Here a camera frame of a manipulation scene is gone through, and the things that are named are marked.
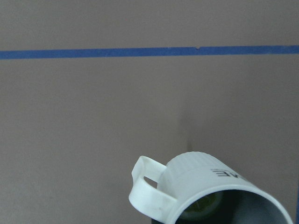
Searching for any green lemon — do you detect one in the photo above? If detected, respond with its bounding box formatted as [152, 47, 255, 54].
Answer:
[180, 192, 223, 221]

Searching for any brown paper table cover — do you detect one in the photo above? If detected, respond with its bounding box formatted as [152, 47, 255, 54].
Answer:
[0, 0, 299, 224]

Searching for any white mug with handle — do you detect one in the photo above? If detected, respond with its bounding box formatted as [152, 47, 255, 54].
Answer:
[128, 152, 292, 224]

